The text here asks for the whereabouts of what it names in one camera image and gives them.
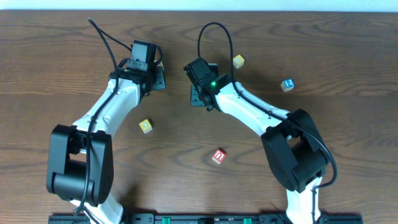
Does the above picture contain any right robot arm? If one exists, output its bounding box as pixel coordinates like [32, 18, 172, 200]
[184, 58, 335, 223]

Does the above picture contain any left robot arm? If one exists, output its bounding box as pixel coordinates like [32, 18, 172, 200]
[46, 65, 165, 223]

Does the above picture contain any white patterned wooden block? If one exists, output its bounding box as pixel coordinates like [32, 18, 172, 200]
[159, 62, 164, 71]

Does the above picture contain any yellow block near centre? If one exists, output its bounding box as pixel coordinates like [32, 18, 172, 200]
[139, 119, 153, 134]

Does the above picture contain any yellow block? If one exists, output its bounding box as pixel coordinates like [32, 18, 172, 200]
[233, 55, 245, 69]
[139, 119, 153, 134]

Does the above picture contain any yellow block far side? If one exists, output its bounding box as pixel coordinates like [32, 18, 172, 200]
[233, 55, 245, 69]

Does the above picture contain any red letter U block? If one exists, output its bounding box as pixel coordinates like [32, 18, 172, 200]
[211, 149, 226, 164]

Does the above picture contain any blue number 2 block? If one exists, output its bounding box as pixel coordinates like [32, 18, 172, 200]
[280, 78, 295, 92]

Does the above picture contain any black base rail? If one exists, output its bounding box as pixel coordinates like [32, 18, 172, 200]
[47, 212, 364, 224]

